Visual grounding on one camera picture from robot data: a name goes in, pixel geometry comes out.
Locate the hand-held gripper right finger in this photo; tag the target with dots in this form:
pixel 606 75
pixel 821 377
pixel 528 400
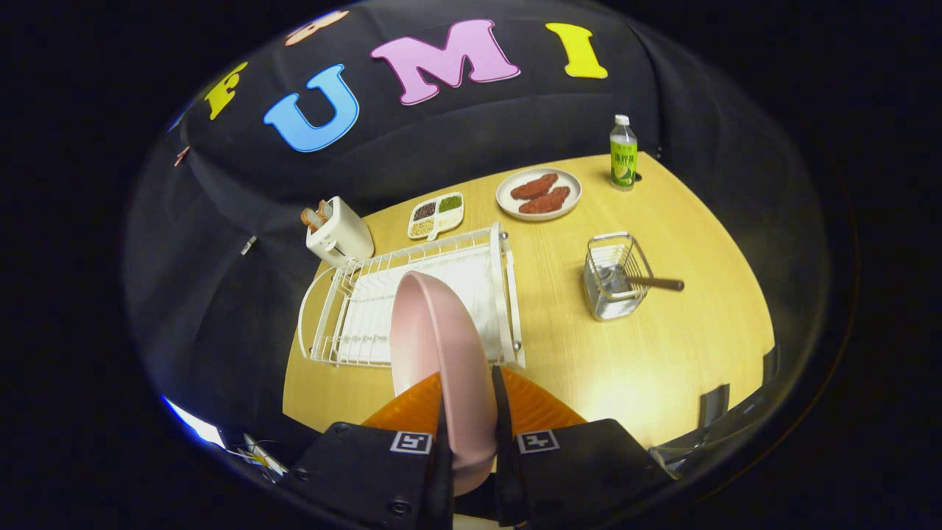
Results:
pixel 504 456

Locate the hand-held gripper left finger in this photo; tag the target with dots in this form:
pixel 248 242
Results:
pixel 444 478

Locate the pink plate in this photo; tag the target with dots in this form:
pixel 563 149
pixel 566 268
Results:
pixel 441 353

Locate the white dish rack mat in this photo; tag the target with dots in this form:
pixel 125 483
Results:
pixel 368 324

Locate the white plate with meat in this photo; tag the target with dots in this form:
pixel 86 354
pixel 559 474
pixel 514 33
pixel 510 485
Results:
pixel 504 195

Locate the white sectioned grain tray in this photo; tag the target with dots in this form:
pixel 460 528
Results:
pixel 436 216

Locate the computer monitor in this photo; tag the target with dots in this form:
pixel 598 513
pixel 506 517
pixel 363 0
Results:
pixel 193 423

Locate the white toaster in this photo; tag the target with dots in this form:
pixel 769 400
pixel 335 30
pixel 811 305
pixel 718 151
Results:
pixel 346 239

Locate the red-brown meat piece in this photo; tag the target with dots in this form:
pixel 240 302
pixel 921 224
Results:
pixel 534 186
pixel 546 201

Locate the brown toast slice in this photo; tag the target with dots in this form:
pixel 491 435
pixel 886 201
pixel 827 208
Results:
pixel 312 219
pixel 324 210

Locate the silver cloth clip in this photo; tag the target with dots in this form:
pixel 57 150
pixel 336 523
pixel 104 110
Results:
pixel 249 245

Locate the green label drink bottle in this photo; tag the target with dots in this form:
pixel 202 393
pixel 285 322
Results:
pixel 622 158

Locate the pink cloth clip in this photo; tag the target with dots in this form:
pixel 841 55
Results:
pixel 182 155

